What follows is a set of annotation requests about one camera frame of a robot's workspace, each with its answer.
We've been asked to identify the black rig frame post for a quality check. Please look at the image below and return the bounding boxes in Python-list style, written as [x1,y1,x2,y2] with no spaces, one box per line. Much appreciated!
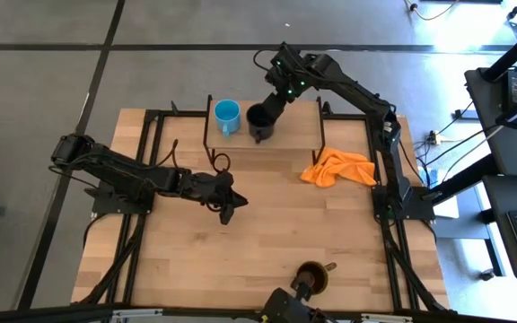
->
[481,17,517,83]

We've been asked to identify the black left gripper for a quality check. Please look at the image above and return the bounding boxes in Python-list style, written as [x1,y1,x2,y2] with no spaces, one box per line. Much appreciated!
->
[178,170,250,226]

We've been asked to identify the orange cloth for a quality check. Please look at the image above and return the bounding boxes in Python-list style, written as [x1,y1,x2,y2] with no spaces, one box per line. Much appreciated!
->
[299,146,378,188]

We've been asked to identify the black table-level camera mount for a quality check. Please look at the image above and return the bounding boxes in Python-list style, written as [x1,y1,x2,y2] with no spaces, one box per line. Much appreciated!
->
[260,280,327,323]

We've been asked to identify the yellow floor cable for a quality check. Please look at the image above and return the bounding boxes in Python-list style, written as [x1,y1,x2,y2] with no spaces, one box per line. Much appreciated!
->
[403,0,461,22]

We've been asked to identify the dark grey desk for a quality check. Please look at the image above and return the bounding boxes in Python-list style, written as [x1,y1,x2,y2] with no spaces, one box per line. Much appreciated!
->
[463,66,517,179]
[481,173,517,283]

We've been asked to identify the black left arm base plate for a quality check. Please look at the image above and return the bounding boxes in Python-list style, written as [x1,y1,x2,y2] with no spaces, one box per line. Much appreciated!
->
[91,179,155,216]

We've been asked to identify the black mug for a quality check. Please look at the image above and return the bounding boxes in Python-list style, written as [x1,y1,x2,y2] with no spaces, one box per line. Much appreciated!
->
[245,102,276,145]

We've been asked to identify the light blue mug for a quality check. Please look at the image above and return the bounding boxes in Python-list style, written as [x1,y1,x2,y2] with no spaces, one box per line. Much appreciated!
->
[214,99,242,137]

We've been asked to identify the brown glazed mug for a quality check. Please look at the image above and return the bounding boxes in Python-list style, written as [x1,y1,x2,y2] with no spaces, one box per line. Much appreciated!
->
[294,260,338,296]

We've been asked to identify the wooden shelf with black frame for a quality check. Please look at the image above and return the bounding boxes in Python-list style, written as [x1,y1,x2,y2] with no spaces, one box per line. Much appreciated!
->
[202,94,328,174]

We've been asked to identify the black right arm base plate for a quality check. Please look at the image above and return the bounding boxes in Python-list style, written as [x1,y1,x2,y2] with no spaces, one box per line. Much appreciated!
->
[371,185,436,222]

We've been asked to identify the black aluminium table frame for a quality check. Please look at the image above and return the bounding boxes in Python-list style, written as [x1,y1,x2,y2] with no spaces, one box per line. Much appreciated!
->
[72,107,452,315]

